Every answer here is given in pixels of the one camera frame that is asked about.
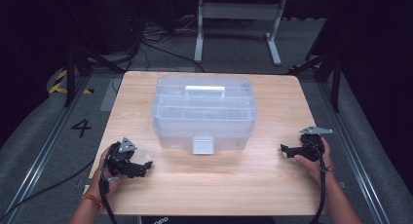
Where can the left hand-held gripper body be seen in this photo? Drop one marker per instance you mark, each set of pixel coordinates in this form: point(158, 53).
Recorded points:
point(121, 160)

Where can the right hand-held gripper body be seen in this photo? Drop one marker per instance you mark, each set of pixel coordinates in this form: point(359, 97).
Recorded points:
point(310, 149)

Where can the clear plastic storage box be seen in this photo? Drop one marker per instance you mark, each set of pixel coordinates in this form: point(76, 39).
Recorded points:
point(204, 120)

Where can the person's right hand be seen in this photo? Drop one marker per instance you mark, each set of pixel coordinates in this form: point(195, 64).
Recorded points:
point(319, 170)

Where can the person's left hand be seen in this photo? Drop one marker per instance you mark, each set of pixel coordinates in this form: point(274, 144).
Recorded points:
point(112, 185)

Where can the black thing with white print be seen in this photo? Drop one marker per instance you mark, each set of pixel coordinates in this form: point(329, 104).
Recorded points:
point(195, 220)

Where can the black tripod stand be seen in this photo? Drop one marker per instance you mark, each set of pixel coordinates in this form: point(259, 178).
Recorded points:
point(69, 74)
point(336, 81)

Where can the grey metal floor rail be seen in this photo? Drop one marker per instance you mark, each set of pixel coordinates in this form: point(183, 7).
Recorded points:
point(39, 159)
point(354, 159)

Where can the grey metal desk frame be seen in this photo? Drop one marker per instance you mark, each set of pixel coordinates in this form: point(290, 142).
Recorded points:
point(240, 11)

